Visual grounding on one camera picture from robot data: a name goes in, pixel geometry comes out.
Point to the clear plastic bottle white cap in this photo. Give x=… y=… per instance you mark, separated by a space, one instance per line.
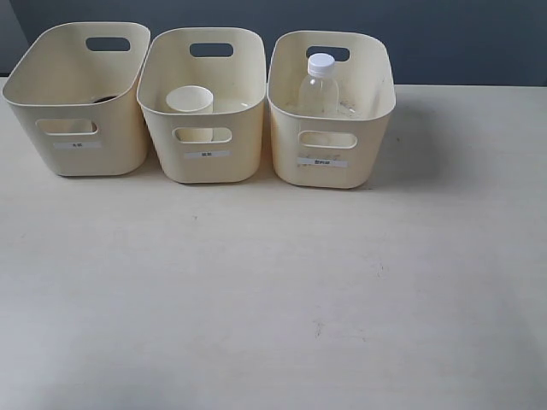
x=318 y=94

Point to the white paper cup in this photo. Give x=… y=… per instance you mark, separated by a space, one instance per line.
x=192 y=99

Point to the brown wooden cup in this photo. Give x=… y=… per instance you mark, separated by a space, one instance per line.
x=104 y=99

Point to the middle cream plastic bin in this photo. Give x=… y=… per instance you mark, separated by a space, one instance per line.
x=231 y=63

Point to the cream plastic bin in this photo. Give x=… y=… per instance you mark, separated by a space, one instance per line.
x=52 y=87
x=231 y=63
x=337 y=152

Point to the right cream plastic bin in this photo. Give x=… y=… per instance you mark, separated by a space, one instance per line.
x=337 y=152

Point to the left cream plastic bin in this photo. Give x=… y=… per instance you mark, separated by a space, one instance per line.
x=52 y=87

